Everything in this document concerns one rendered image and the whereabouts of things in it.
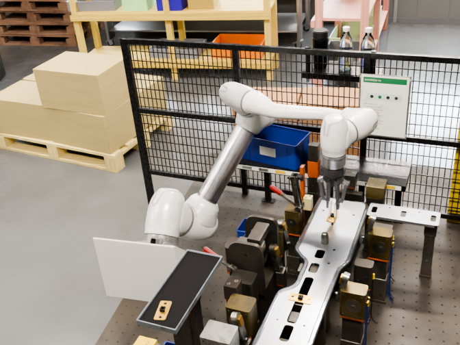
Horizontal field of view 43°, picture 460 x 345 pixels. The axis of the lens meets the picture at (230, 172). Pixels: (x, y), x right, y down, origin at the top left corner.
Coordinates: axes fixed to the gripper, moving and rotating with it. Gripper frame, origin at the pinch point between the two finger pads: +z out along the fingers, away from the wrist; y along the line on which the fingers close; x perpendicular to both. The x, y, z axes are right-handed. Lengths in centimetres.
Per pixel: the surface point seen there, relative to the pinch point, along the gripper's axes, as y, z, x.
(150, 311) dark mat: 38, -8, 83
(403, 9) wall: 50, 91, -603
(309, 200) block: 11.7, 2.4, -6.1
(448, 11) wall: -6, 94, -610
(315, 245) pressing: 3.2, 8.0, 15.7
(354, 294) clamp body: -18.1, 3.7, 43.5
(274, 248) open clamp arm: 13.9, -2.0, 33.9
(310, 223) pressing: 8.9, 7.9, 2.1
